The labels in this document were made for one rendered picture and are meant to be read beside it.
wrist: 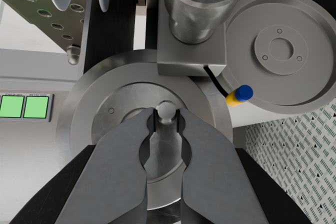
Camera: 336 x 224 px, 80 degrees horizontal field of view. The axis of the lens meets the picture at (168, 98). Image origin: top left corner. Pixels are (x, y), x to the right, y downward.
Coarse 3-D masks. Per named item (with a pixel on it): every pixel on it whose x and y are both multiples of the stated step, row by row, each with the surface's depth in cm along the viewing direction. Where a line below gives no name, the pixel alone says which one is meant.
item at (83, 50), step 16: (96, 0) 21; (112, 0) 27; (96, 16) 21; (112, 16) 27; (128, 16) 38; (96, 32) 21; (112, 32) 28; (128, 32) 39; (80, 48) 19; (96, 48) 22; (112, 48) 28; (128, 48) 39; (80, 64) 18
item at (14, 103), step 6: (6, 96) 50; (12, 96) 50; (18, 96) 50; (6, 102) 49; (12, 102) 49; (18, 102) 49; (0, 108) 49; (6, 108) 49; (12, 108) 49; (18, 108) 49; (0, 114) 49; (6, 114) 49; (12, 114) 49; (18, 114) 49
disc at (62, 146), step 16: (96, 64) 18; (112, 64) 18; (80, 80) 18; (208, 80) 18; (80, 96) 17; (208, 96) 17; (64, 112) 17; (224, 112) 17; (64, 128) 17; (224, 128) 17; (64, 144) 17; (64, 160) 16; (160, 208) 16; (176, 208) 16
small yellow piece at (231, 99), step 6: (210, 72) 14; (216, 84) 14; (222, 90) 13; (234, 90) 11; (240, 90) 11; (246, 90) 11; (252, 90) 11; (228, 96) 12; (234, 96) 11; (240, 96) 11; (246, 96) 11; (228, 102) 12; (234, 102) 12; (240, 102) 11
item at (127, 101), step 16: (112, 96) 15; (128, 96) 15; (144, 96) 15; (160, 96) 15; (176, 96) 15; (96, 112) 15; (112, 112) 15; (128, 112) 15; (96, 128) 15; (112, 128) 15; (160, 128) 15; (160, 144) 15; (176, 144) 15; (160, 160) 14; (176, 160) 14; (160, 176) 14
